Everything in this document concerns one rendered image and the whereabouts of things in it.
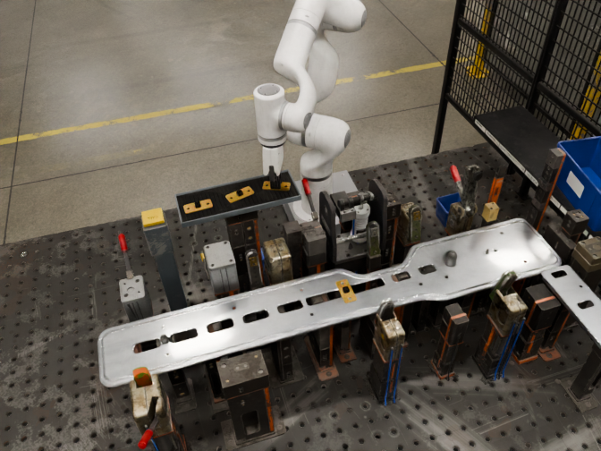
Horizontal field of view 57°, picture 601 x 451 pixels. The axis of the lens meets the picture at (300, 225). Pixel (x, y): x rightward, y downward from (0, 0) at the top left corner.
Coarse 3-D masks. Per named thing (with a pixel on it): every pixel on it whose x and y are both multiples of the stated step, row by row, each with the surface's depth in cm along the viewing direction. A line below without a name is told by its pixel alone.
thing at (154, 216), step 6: (150, 210) 167; (156, 210) 167; (144, 216) 166; (150, 216) 166; (156, 216) 165; (162, 216) 165; (144, 222) 164; (150, 222) 164; (156, 222) 164; (162, 222) 164
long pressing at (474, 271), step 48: (432, 240) 177; (480, 240) 176; (528, 240) 176; (288, 288) 165; (336, 288) 164; (384, 288) 164; (432, 288) 163; (480, 288) 163; (144, 336) 154; (240, 336) 153; (288, 336) 153
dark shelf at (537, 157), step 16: (496, 112) 222; (512, 112) 222; (528, 112) 222; (480, 128) 219; (496, 128) 215; (512, 128) 214; (528, 128) 214; (544, 128) 214; (496, 144) 211; (512, 144) 207; (528, 144) 207; (544, 144) 206; (512, 160) 203; (528, 160) 200; (544, 160) 199; (528, 176) 197; (560, 192) 187; (560, 208) 184
